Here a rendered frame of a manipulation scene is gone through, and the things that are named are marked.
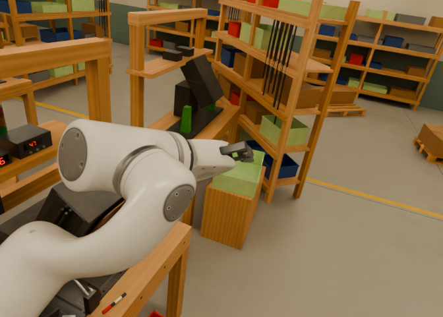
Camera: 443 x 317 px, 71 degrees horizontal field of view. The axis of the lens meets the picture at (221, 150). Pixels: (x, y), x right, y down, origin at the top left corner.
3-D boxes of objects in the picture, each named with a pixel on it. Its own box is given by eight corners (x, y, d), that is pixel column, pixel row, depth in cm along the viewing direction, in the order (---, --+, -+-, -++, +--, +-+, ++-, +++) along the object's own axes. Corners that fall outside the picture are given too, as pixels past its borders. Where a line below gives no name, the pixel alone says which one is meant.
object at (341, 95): (341, 103, 787) (347, 86, 766) (364, 115, 724) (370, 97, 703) (302, 103, 743) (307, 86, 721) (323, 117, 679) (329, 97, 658)
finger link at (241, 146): (199, 161, 51) (217, 163, 56) (238, 146, 48) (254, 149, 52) (197, 155, 52) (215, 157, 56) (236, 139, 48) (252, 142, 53)
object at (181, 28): (234, 72, 922) (247, -11, 816) (139, 52, 995) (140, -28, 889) (239, 69, 969) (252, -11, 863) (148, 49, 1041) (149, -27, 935)
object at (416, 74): (415, 111, 810) (457, 20, 704) (296, 86, 881) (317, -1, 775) (411, 105, 856) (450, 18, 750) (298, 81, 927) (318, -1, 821)
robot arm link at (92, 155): (191, 147, 42) (151, 121, 47) (105, 140, 31) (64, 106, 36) (169, 201, 44) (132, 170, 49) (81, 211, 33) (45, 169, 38)
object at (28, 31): (18, 35, 977) (14, 10, 941) (40, 40, 961) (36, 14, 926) (-17, 40, 874) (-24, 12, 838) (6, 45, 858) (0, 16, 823)
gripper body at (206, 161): (151, 191, 49) (197, 188, 58) (199, 172, 44) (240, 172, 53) (143, 147, 51) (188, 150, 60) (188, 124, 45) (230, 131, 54)
